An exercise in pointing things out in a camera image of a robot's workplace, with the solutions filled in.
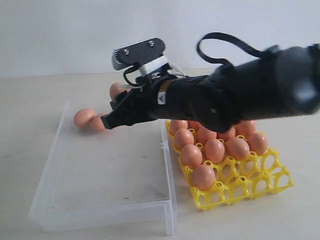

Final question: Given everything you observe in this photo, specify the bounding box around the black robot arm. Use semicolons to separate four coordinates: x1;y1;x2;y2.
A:
101;44;320;133

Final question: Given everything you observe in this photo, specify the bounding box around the clear plastic bin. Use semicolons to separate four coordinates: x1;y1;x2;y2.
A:
29;97;178;236

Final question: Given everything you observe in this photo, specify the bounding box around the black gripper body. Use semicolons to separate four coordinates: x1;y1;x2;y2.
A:
124;76;225;125

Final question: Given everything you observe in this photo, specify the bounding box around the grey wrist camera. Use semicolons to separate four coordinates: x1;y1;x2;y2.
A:
111;37;169;76

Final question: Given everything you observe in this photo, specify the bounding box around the yellow plastic egg tray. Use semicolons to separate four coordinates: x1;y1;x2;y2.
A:
164;119;295;212

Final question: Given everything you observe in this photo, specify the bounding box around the black cable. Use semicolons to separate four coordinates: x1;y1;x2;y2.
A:
196;32;278;68

